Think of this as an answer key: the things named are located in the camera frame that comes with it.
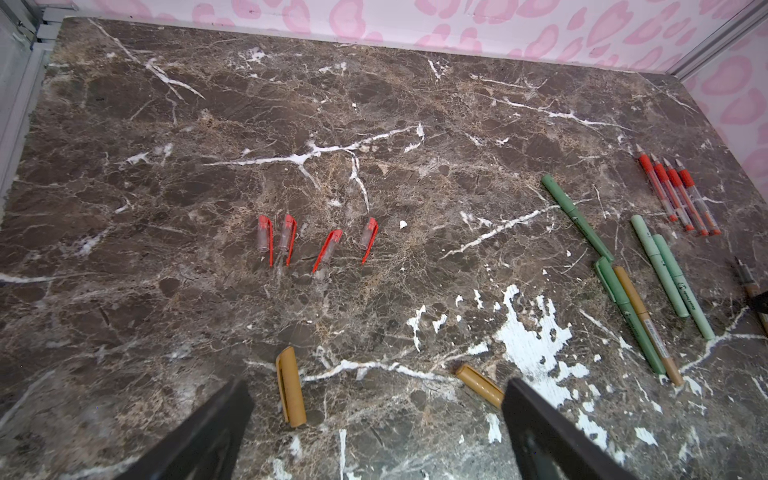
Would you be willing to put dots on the dark green pen long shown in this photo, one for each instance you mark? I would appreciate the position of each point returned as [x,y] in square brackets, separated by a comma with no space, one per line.
[571,210]

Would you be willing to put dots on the light green pen left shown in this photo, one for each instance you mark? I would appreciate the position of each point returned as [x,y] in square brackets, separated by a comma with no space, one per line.
[654,255]

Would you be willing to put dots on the red pen cap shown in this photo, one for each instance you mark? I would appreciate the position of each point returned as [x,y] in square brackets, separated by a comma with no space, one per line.
[368,238]
[265,238]
[326,253]
[287,238]

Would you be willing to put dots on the light green pen right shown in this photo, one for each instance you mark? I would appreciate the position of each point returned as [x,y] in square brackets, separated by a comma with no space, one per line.
[684,289]

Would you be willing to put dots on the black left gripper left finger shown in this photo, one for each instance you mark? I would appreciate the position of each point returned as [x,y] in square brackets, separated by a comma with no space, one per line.
[206,445]

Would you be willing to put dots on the dark green pen short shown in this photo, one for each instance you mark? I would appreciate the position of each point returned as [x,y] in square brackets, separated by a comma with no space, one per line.
[616,292]

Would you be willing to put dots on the light green pen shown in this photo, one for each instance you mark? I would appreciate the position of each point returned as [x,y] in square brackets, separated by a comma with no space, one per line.
[684,289]
[654,255]

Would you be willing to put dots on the gold pen thin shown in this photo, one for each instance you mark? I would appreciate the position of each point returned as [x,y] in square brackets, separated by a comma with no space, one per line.
[636,301]

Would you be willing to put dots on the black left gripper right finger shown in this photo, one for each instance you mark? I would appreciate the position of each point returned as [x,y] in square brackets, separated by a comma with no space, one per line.
[547,445]

